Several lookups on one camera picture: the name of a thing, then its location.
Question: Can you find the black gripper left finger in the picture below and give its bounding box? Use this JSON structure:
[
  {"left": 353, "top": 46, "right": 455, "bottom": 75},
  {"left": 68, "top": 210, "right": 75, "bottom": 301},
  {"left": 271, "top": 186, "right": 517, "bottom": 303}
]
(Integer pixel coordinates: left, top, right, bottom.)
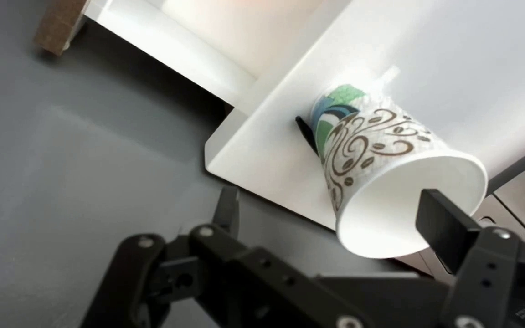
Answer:
[{"left": 81, "top": 188, "right": 258, "bottom": 328}]

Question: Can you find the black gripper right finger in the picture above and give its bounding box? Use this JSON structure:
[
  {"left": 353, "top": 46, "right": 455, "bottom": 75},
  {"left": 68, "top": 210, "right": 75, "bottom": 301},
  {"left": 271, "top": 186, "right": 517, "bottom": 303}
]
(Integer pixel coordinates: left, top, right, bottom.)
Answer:
[{"left": 416, "top": 190, "right": 525, "bottom": 328}]

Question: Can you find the patterned paper cup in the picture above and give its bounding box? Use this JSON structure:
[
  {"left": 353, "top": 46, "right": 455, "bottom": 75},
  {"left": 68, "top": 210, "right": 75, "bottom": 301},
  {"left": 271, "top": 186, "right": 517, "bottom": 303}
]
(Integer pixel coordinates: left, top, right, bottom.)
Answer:
[{"left": 311, "top": 84, "right": 489, "bottom": 259}]

